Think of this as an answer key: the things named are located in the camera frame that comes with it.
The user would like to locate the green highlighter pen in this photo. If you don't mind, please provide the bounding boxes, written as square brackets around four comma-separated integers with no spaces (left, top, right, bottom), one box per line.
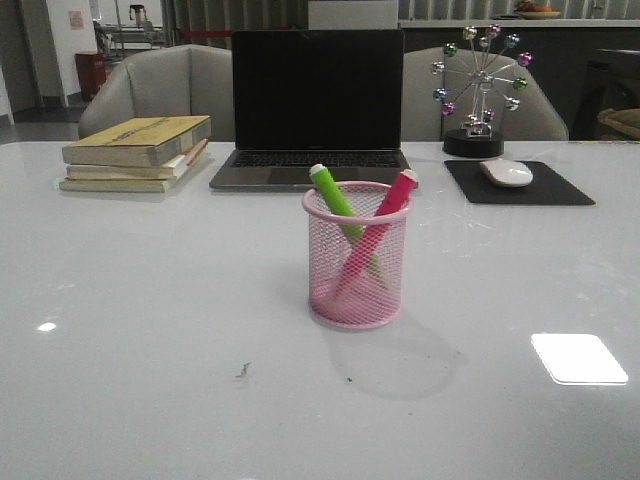
[309,163,388,288]

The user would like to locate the pink highlighter pen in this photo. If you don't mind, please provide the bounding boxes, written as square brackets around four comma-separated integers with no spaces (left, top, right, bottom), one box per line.
[333,169,418,298]

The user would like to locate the pink mesh pen holder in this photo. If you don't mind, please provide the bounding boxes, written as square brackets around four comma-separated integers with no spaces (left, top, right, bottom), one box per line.
[302,181,413,329]

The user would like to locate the grey laptop computer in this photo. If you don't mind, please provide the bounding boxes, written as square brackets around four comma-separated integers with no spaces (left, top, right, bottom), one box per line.
[210,29,408,191]

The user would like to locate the right grey armchair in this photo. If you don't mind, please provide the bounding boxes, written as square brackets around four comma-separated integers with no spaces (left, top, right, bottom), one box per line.
[401,47,569,141]

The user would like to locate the grey armchair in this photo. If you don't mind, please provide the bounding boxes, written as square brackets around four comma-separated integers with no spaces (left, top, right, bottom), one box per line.
[78,44,235,141]
[401,47,569,141]

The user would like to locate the white computer mouse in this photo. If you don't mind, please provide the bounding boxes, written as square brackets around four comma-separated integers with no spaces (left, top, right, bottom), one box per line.
[479,159,533,188]

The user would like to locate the top yellow book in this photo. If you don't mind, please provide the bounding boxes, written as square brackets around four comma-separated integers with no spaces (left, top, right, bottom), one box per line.
[62,115,212,167]

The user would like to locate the left grey armchair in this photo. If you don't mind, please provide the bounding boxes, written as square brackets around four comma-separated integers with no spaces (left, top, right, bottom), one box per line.
[78,44,235,141]

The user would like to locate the white box behind laptop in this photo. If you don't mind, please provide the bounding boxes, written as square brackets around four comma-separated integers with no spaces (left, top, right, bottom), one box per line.
[308,0,399,30]

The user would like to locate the ferris wheel desk ornament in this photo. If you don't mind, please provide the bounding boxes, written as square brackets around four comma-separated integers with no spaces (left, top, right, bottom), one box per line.
[431,23,533,159]

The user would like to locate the black mouse pad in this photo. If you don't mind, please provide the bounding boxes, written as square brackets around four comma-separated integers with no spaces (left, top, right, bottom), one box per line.
[444,160,595,206]

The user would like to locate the bottom pale green book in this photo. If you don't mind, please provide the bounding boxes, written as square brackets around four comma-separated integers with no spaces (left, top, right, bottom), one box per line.
[58,163,196,193]

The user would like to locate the red trash bin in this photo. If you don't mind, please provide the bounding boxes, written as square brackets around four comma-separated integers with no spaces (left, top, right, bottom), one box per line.
[75,52,107,101]

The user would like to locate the fruit bowl on counter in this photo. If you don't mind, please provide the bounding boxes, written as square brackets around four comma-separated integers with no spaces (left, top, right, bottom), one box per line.
[515,0,560,20]

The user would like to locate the dark chair at right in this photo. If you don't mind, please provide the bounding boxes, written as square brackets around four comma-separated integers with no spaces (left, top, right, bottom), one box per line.
[570,49,639,140]

